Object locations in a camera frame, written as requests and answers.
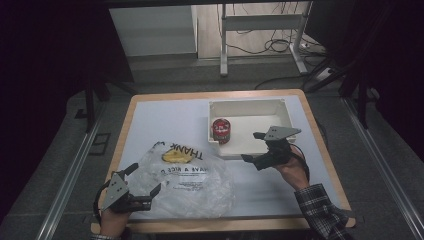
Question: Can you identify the red can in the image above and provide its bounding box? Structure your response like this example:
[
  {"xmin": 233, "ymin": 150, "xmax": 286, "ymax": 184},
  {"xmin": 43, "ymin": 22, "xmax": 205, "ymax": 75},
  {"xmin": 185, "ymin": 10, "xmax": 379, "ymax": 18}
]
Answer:
[{"xmin": 211, "ymin": 118, "xmax": 232, "ymax": 145}]

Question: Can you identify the white cabinet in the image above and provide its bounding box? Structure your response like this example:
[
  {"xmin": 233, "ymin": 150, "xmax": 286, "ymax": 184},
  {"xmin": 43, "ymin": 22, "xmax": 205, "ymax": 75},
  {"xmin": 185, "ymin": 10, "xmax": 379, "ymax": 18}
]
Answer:
[{"xmin": 109, "ymin": 4, "xmax": 199, "ymax": 58}]

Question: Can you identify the person's right hand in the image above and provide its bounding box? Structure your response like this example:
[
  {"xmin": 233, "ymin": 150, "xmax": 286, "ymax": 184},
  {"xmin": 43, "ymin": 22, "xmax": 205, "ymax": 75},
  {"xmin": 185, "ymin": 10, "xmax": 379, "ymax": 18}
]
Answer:
[{"xmin": 274, "ymin": 146, "xmax": 311, "ymax": 192}]

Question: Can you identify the white plastic box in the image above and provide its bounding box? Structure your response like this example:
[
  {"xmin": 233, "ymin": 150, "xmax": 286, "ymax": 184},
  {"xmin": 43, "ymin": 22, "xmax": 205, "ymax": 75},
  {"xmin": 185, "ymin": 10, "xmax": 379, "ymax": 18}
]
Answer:
[{"xmin": 207, "ymin": 98, "xmax": 298, "ymax": 161}]

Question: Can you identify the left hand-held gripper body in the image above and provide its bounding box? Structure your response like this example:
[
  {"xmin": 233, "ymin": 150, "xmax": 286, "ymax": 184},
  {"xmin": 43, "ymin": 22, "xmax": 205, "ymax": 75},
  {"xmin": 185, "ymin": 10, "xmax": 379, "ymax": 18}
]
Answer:
[{"xmin": 100, "ymin": 172, "xmax": 153, "ymax": 215}]

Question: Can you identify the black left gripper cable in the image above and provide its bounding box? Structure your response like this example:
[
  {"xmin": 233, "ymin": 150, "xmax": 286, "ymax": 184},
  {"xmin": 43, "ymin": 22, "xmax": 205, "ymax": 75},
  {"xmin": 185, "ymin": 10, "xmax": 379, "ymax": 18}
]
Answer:
[{"xmin": 93, "ymin": 179, "xmax": 113, "ymax": 225}]

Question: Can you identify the black stand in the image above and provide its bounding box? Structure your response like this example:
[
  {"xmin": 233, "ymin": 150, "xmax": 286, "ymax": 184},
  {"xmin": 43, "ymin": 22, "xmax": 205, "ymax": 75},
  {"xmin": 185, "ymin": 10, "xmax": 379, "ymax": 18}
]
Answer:
[
  {"xmin": 74, "ymin": 76, "xmax": 138, "ymax": 134},
  {"xmin": 304, "ymin": 56, "xmax": 382, "ymax": 130}
]

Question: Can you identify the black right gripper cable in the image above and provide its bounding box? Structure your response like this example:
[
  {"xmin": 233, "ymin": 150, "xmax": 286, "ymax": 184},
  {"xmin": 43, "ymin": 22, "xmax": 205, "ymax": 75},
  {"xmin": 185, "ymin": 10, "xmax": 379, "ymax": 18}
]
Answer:
[{"xmin": 289, "ymin": 143, "xmax": 312, "ymax": 183}]

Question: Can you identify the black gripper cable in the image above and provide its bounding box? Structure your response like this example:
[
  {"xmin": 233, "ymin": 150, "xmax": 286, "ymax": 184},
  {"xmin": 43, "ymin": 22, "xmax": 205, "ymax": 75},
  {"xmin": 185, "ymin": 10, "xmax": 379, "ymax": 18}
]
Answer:
[
  {"xmin": 93, "ymin": 179, "xmax": 113, "ymax": 225},
  {"xmin": 289, "ymin": 143, "xmax": 312, "ymax": 183}
]

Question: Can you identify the wooden table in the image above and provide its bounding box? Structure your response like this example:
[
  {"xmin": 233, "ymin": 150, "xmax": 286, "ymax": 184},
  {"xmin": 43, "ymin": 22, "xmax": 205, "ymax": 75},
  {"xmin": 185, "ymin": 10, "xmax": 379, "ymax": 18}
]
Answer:
[{"xmin": 90, "ymin": 88, "xmax": 357, "ymax": 234}]

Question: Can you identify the aluminium rail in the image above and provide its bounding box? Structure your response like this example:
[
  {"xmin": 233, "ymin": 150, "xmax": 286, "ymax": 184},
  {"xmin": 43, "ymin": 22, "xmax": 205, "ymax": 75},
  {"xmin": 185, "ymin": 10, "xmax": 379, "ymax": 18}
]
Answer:
[
  {"xmin": 341, "ymin": 96, "xmax": 424, "ymax": 240},
  {"xmin": 34, "ymin": 103, "xmax": 108, "ymax": 240}
]

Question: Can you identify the white desk frame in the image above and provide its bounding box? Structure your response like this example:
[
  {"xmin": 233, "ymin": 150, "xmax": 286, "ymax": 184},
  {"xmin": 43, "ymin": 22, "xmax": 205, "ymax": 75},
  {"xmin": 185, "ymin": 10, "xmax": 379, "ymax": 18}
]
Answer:
[{"xmin": 218, "ymin": 0, "xmax": 313, "ymax": 78}]

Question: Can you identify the pale table mat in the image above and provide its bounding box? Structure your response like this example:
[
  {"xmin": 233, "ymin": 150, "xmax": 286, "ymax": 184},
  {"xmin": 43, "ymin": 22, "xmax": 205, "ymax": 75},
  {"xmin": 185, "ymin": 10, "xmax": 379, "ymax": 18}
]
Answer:
[{"xmin": 118, "ymin": 94, "xmax": 344, "ymax": 221}]

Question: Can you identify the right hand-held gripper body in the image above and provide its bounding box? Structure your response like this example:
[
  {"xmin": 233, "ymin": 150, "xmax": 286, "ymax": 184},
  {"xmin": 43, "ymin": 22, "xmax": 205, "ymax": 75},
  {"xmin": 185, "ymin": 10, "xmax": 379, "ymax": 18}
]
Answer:
[{"xmin": 254, "ymin": 125, "xmax": 303, "ymax": 172}]

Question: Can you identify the white power strip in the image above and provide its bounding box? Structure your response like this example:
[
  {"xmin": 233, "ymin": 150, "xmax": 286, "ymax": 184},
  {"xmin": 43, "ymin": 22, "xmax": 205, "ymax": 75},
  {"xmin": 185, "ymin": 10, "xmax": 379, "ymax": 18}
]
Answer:
[{"xmin": 314, "ymin": 67, "xmax": 335, "ymax": 83}]

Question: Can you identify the clear printed plastic bag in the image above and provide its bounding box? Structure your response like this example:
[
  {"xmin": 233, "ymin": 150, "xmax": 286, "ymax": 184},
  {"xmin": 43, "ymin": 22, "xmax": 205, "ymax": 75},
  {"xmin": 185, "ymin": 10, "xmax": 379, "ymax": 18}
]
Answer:
[{"xmin": 126, "ymin": 140, "xmax": 236, "ymax": 220}]

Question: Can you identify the person's left hand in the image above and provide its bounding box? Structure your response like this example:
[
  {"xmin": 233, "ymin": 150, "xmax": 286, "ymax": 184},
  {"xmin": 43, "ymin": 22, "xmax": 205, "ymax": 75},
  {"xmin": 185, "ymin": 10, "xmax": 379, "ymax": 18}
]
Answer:
[{"xmin": 99, "ymin": 209, "xmax": 132, "ymax": 239}]

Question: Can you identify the tangle of black cables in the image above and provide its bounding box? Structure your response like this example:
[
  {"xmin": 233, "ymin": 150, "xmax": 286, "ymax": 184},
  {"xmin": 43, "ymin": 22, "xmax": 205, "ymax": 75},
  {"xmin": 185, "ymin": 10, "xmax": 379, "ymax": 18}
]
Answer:
[{"xmin": 226, "ymin": 1, "xmax": 329, "ymax": 68}]

